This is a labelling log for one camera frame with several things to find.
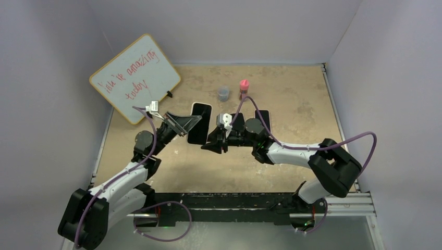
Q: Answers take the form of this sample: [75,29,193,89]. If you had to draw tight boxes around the pink capped marker jar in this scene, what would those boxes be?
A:
[239,79,250,101]

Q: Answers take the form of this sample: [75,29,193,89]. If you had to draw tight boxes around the phone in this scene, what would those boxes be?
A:
[187,102,212,145]
[230,112,245,134]
[254,109,272,132]

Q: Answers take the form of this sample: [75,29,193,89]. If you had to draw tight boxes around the phone in pink case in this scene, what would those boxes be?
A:
[254,109,272,132]

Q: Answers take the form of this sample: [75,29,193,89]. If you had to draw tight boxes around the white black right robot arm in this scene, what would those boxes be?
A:
[201,118,362,212]

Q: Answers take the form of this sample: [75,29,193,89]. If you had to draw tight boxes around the yellow framed whiteboard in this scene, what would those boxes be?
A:
[89,34,181,124]

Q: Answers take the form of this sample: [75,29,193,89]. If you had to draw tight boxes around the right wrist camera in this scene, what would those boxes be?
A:
[216,113,232,138]

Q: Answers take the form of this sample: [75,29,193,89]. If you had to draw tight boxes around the clear plastic cup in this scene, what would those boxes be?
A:
[217,86,230,102]

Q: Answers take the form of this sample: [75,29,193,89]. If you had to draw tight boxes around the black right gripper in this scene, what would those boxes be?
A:
[202,124,257,153]

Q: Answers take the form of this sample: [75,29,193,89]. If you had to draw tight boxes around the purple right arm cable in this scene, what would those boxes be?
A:
[229,95,378,178]

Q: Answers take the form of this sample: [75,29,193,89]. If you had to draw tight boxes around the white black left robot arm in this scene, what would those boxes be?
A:
[57,112,202,249]

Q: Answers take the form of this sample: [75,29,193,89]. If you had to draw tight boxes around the phone in beige case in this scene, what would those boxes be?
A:
[230,112,245,134]

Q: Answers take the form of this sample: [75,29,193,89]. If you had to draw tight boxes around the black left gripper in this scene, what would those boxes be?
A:
[152,113,203,157]

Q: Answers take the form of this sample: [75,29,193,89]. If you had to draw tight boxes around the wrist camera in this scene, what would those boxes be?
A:
[216,113,232,138]
[145,101,159,114]

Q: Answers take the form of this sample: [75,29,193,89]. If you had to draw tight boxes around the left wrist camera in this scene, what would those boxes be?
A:
[145,101,159,114]

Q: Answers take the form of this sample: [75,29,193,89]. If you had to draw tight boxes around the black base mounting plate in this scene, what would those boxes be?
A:
[145,192,325,228]

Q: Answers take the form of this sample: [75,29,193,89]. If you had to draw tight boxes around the aluminium table edge rail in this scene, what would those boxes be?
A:
[321,62,361,193]

